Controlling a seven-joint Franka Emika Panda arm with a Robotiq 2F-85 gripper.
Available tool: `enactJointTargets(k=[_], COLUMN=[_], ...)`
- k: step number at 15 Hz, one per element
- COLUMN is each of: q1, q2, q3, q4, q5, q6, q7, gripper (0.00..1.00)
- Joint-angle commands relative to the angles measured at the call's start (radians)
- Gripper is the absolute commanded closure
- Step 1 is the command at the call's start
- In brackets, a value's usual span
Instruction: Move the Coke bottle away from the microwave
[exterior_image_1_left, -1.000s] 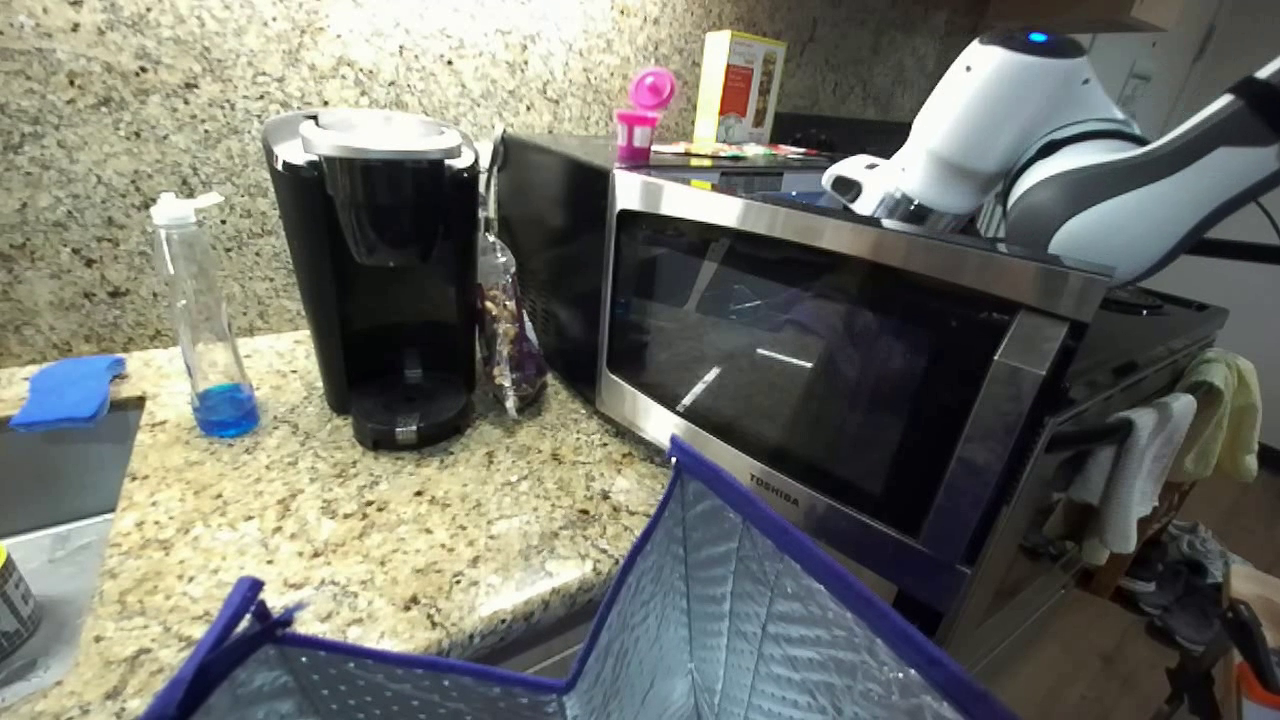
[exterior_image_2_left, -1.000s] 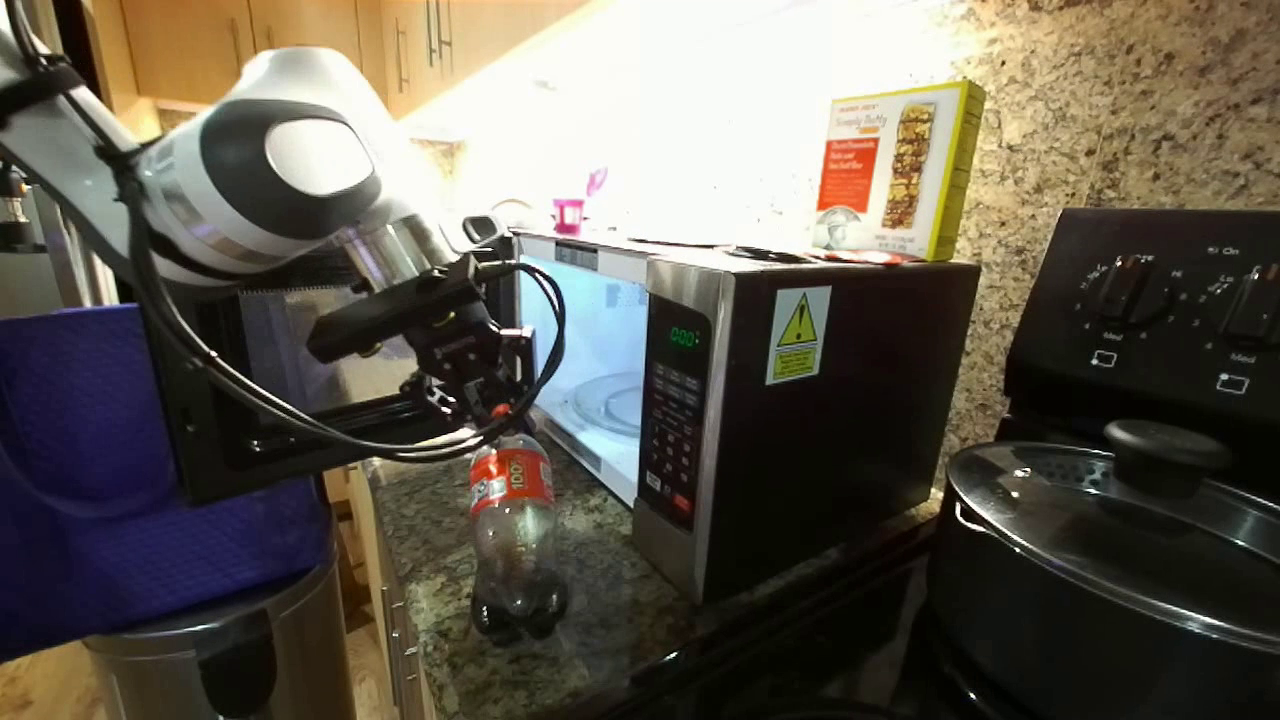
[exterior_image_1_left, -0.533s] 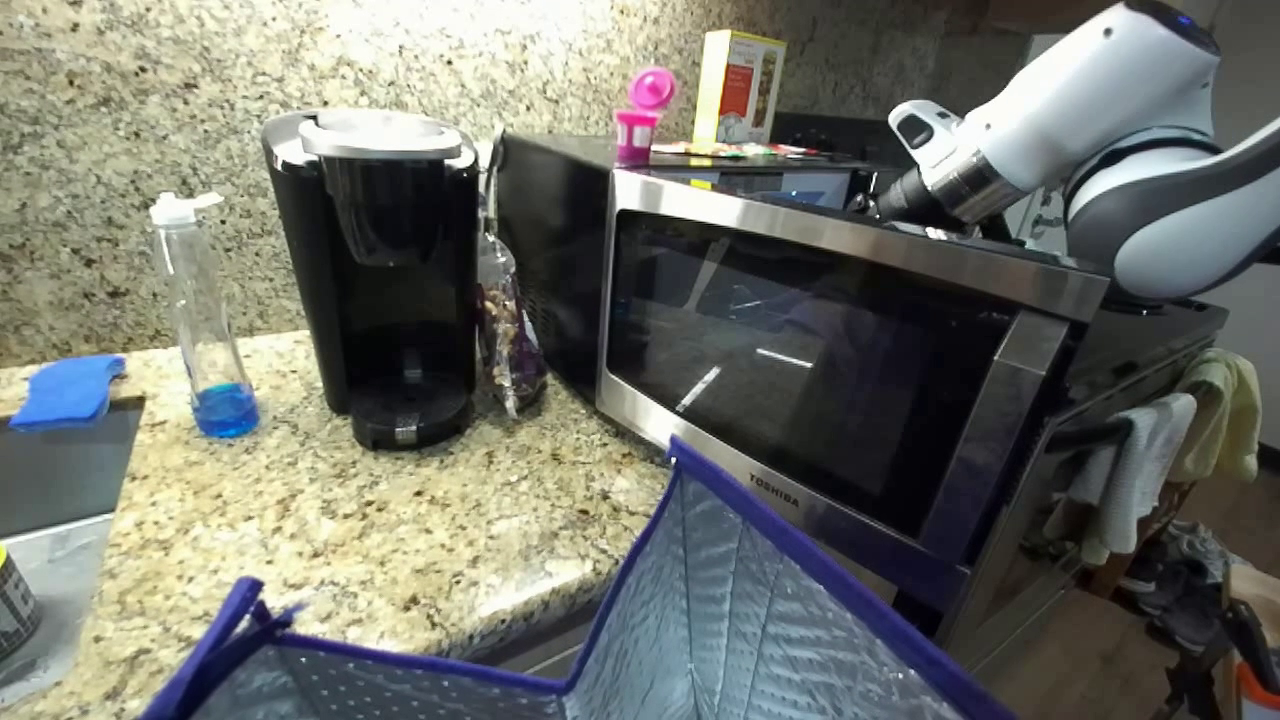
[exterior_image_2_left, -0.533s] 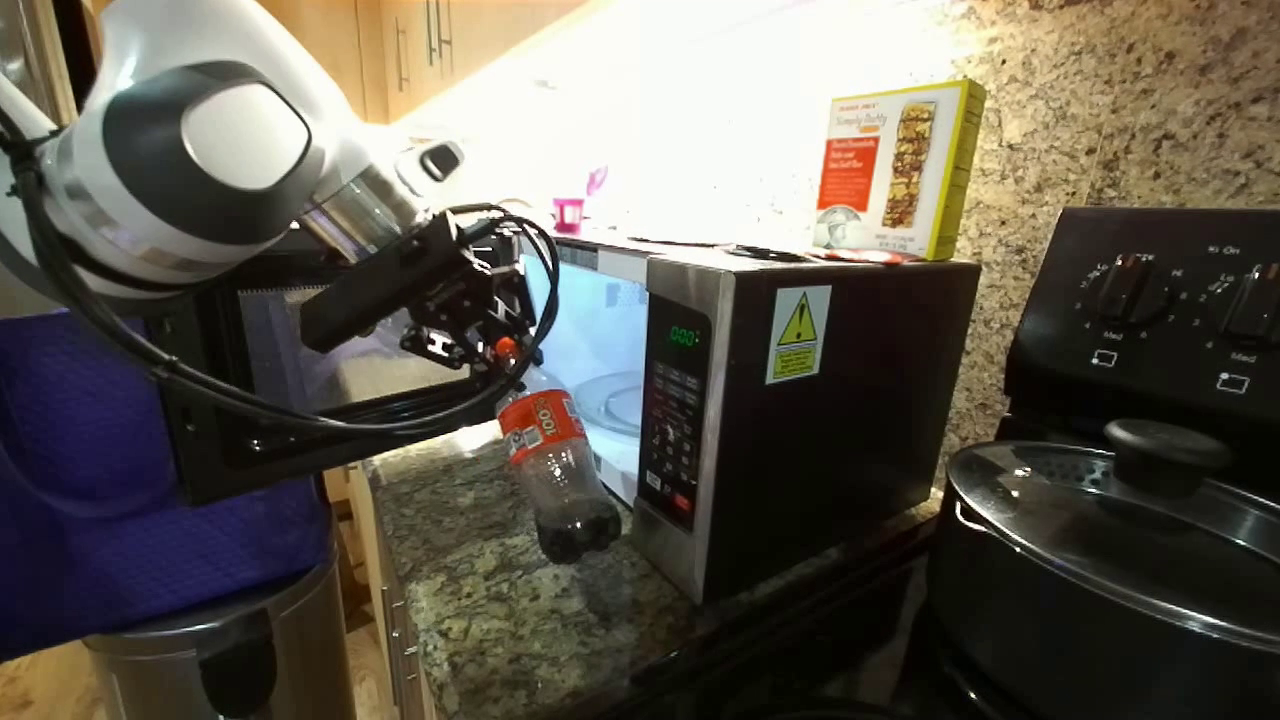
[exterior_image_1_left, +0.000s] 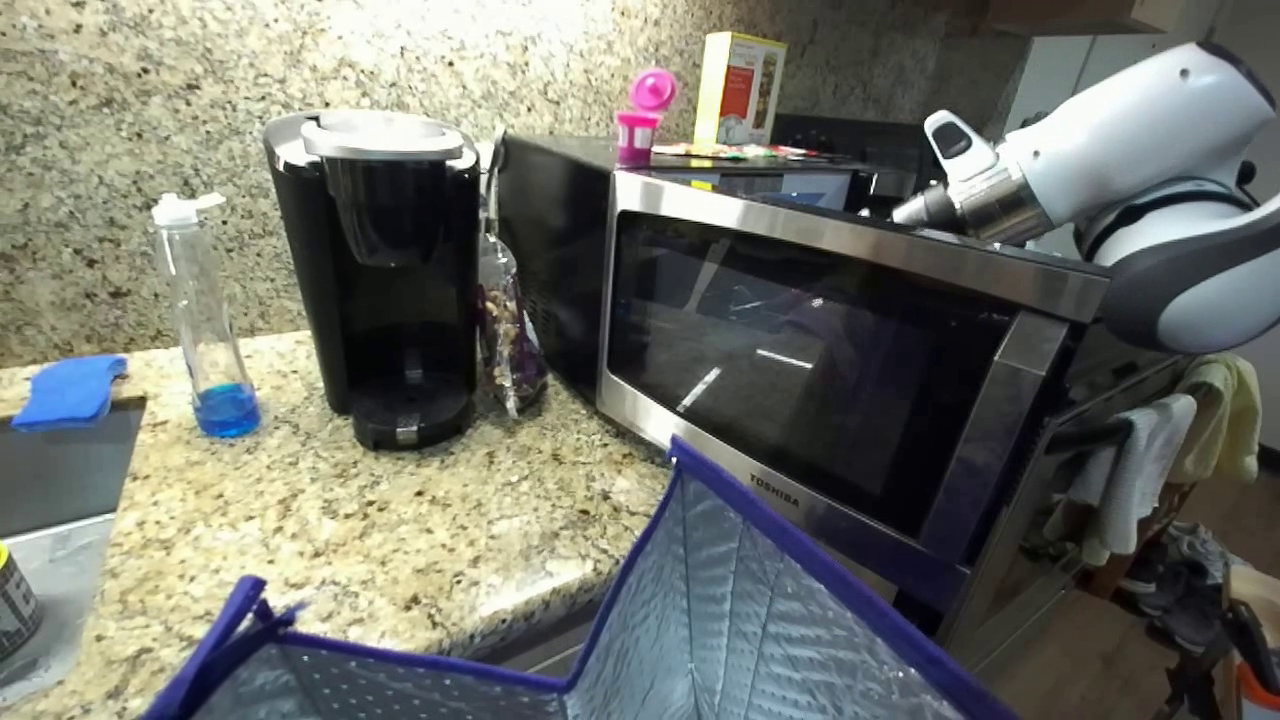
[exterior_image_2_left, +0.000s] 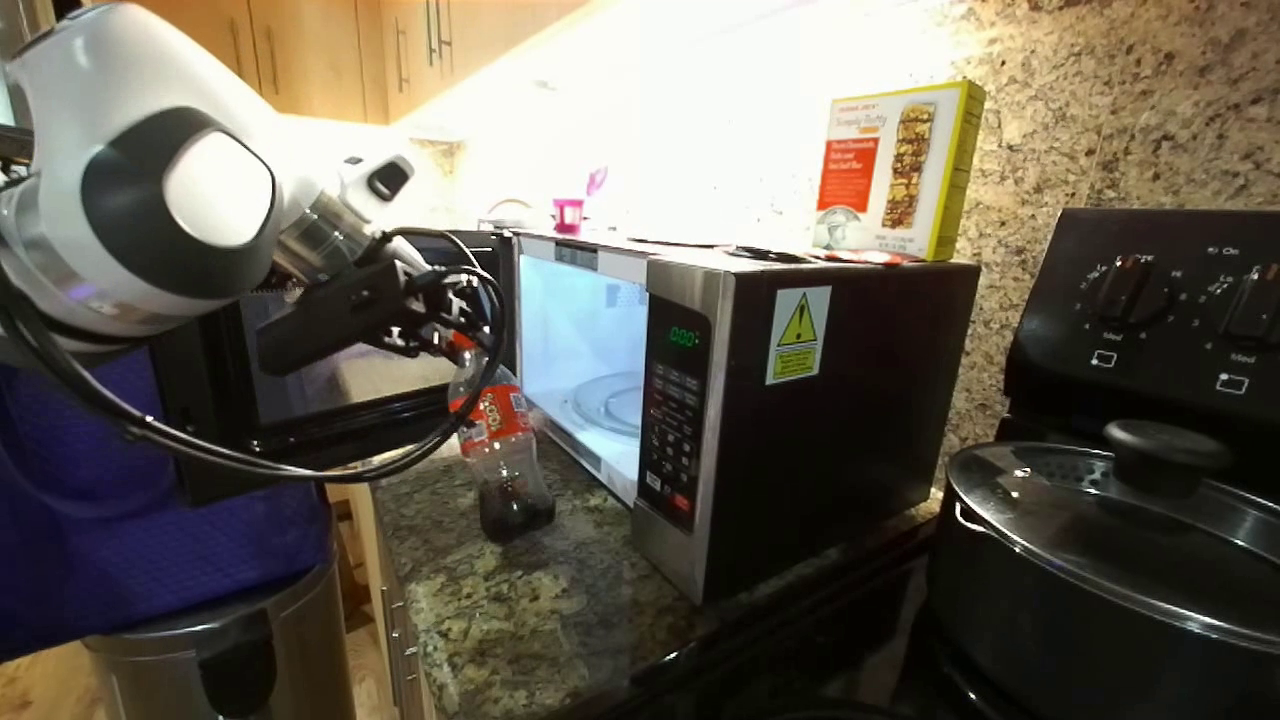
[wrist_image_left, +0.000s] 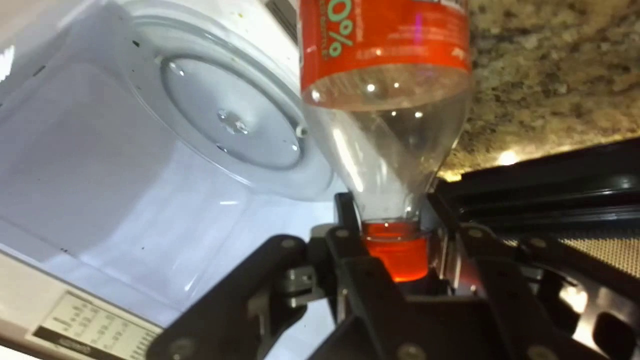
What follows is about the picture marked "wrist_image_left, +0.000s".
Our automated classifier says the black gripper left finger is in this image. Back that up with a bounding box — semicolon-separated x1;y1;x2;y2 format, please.
144;234;307;360

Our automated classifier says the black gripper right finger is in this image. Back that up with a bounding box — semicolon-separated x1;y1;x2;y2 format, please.
458;224;640;360

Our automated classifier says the Coke bottle red label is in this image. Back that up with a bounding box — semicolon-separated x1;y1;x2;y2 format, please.
298;0;474;283

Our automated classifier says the open microwave door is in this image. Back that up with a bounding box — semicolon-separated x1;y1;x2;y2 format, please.
433;139;640;277

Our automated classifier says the black stainless microwave oven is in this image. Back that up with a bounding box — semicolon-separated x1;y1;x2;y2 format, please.
0;0;339;360

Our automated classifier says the glass microwave turntable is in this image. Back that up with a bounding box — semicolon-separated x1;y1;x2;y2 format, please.
117;0;333;200

